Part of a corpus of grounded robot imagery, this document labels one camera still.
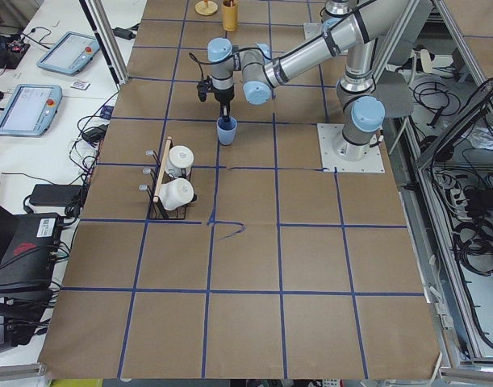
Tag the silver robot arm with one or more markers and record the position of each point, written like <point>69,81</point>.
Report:
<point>334,10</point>
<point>365,31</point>

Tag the grey office chair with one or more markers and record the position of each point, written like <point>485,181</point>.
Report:
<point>392,89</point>

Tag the black power adapter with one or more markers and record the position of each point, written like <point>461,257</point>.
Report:
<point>54,195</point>

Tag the teach pendant near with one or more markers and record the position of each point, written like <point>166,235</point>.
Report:
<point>31,110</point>

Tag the white mug far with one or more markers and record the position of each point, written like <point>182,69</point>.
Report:
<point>179,162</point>

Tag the black wire cup rack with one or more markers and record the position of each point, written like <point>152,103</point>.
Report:
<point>159,176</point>

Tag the teach pendant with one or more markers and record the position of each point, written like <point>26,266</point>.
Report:
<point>70,54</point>
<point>31,110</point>

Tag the aluminium frame post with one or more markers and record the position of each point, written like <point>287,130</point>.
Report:
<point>100,26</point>

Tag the bamboo cylinder holder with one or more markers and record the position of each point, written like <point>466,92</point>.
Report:
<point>230,15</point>

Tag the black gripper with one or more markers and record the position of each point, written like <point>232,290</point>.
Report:
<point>223,97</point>

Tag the white mug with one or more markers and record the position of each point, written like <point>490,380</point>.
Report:
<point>176,193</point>
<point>179,162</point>

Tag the light blue cup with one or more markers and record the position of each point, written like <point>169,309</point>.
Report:
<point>226,132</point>

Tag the teach pendant far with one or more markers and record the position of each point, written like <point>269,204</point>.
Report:
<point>70,54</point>

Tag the black computer box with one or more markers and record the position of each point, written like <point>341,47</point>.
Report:
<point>27,242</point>

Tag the white mug near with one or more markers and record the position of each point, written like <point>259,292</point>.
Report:
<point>176,193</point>

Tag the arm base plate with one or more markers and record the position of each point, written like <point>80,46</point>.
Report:
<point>311,30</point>
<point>338,155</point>

